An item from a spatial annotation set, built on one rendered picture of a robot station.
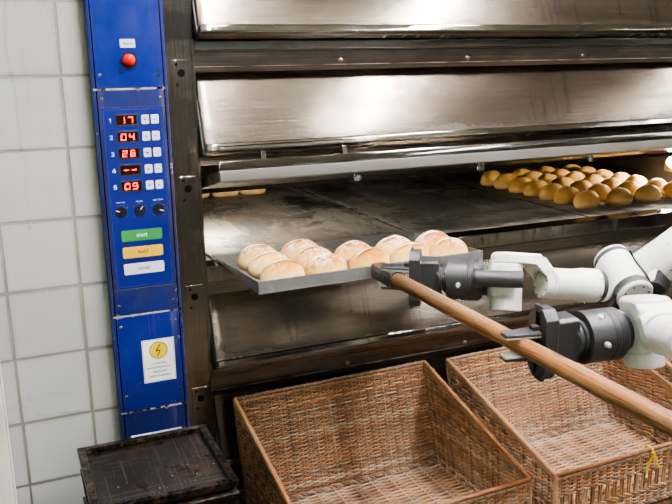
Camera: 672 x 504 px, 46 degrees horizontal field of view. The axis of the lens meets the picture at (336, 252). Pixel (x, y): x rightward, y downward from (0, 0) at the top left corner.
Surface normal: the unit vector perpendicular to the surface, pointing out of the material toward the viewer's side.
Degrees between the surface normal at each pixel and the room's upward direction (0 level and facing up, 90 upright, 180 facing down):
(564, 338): 91
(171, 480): 0
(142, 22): 90
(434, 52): 90
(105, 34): 90
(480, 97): 70
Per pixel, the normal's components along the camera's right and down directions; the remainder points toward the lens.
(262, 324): 0.37, -0.14
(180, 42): 0.40, 0.21
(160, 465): -0.02, -0.97
